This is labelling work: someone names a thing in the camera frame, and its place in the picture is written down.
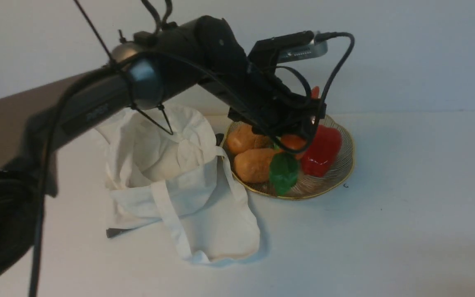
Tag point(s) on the white cloth tote bag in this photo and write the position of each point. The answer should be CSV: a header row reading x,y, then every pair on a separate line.
x,y
169,168

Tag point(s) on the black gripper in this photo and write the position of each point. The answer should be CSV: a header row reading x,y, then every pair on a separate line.
x,y
271,108

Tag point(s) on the orange toy carrot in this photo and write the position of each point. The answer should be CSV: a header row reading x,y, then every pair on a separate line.
x,y
284,167

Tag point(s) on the lower brown potato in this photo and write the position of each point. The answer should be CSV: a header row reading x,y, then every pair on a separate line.
x,y
253,166

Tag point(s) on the gold-rimmed glass plate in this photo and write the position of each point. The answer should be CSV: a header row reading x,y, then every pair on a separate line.
x,y
308,187

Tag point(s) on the upper brown potato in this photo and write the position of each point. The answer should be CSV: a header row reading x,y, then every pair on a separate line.
x,y
243,139

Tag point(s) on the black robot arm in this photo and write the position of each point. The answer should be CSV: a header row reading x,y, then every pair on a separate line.
x,y
143,74

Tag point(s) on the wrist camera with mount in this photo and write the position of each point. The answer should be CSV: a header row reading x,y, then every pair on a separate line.
x,y
288,48

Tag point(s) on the brown potato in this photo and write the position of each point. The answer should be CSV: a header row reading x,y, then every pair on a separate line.
x,y
243,139
253,166

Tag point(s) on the red bell pepper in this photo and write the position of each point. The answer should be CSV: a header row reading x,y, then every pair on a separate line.
x,y
323,151

